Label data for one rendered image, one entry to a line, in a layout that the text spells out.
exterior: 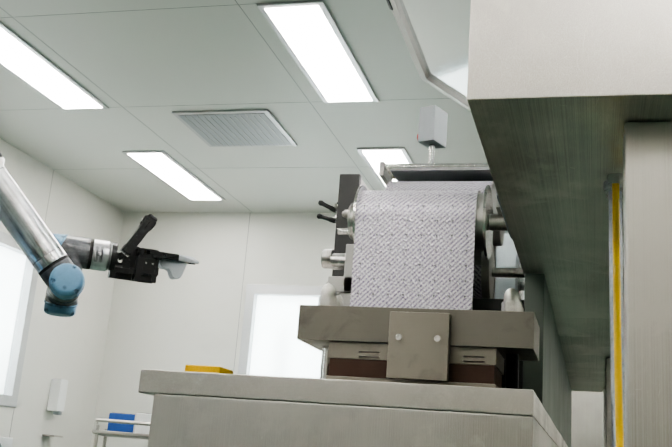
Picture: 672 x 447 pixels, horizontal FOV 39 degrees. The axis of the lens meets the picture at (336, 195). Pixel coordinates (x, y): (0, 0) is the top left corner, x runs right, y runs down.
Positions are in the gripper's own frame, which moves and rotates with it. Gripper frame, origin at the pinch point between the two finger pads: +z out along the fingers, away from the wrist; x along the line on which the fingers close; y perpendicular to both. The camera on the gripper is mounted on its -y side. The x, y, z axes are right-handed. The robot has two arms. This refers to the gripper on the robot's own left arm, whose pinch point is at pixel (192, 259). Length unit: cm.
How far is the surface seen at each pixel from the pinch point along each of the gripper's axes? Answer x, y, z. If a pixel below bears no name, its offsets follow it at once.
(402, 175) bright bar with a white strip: 32, -24, 41
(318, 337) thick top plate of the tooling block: 81, 15, 10
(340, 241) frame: 26.2, -7.4, 29.6
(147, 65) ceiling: -278, -119, 6
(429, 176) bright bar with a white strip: 34, -25, 47
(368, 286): 64, 5, 24
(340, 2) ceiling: -162, -136, 76
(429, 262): 70, -1, 34
